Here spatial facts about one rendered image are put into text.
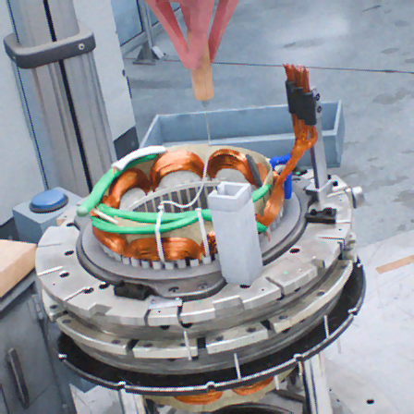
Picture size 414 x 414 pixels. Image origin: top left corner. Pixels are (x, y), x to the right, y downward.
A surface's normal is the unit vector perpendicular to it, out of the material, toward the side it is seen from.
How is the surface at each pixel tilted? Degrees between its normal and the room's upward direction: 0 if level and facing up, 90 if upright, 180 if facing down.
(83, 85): 90
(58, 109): 90
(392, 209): 0
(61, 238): 0
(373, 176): 0
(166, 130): 90
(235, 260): 90
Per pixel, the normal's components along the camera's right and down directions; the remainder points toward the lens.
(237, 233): -0.47, 0.47
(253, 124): -0.17, 0.47
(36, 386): 0.87, 0.09
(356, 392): -0.16, -0.88
